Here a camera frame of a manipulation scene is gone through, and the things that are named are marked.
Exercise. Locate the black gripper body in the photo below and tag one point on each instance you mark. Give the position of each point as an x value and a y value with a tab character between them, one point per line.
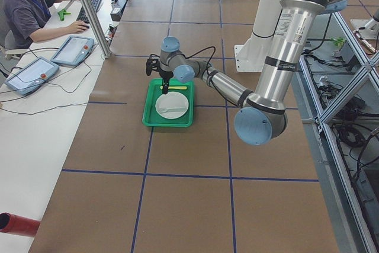
166	74

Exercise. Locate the yellow plastic spoon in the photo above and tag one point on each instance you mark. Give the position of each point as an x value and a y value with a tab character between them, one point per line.
176	87

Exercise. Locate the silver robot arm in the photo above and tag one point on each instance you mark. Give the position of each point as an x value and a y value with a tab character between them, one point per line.
262	114

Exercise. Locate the white round plate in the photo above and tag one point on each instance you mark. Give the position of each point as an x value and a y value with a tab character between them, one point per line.
171	100

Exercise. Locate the pale green plastic fork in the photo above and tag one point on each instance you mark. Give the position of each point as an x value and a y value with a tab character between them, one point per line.
175	109

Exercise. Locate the green plastic tray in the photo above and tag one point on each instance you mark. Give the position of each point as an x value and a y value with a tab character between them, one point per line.
150	115

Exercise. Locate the far blue teach pendant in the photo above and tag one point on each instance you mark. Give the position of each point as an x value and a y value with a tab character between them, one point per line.
73	51

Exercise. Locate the blue teach pendant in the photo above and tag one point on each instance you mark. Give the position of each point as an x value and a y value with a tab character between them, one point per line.
32	77
73	51

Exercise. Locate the green clamp tool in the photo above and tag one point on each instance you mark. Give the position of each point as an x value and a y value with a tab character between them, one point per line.
63	12

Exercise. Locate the near blue teach pendant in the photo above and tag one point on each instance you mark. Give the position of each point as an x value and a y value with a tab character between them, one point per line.
32	77

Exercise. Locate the seated man dark shirt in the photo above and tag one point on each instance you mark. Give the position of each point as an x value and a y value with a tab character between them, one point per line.
27	20

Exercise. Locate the red cylinder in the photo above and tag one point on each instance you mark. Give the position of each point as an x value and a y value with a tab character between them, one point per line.
18	225

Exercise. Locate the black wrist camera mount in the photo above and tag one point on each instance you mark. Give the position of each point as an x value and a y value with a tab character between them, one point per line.
152	65

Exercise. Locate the aluminium frame post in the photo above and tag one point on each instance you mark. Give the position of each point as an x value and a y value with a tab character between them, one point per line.
96	28

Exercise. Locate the aluminium frame rail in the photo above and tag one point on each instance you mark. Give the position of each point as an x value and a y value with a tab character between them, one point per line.
339	76

